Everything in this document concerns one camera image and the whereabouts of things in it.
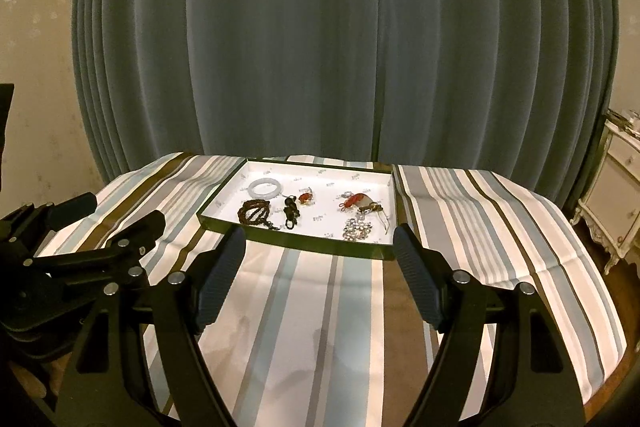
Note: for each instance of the green box with white lining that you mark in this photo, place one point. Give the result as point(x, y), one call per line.
point(325, 207)

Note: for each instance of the white jade bangle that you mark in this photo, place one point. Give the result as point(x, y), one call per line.
point(251, 188)

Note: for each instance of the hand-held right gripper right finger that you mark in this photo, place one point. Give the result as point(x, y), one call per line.
point(417, 282)

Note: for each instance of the amber red pendant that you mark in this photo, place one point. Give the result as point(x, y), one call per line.
point(304, 198)

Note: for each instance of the white cabinet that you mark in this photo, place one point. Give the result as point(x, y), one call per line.
point(615, 187)

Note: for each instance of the grey-blue pleated curtain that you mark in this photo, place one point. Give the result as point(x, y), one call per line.
point(300, 32)

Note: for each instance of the red tassel pendant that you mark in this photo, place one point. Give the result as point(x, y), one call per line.
point(355, 198)

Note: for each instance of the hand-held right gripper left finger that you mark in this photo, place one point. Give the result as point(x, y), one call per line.
point(220, 282)

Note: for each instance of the striped tablecloth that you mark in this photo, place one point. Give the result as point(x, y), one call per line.
point(500, 232)

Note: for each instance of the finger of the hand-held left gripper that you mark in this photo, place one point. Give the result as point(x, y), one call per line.
point(70, 209)
point(137, 232)

